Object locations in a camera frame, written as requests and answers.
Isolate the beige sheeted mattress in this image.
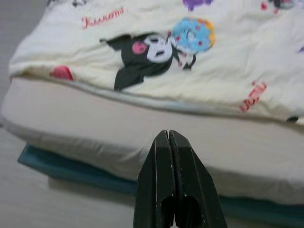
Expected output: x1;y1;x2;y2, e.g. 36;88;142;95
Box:
0;76;304;205

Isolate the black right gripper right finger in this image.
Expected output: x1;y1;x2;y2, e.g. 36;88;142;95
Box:
169;130;228;228

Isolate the cream cartoon print quilt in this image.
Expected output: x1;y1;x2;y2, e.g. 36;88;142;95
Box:
8;0;304;125

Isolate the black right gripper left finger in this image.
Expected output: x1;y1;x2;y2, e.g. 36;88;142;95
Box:
133;130;178;228

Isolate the teal upholstered bed frame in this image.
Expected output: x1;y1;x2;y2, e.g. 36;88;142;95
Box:
17;142;304;228

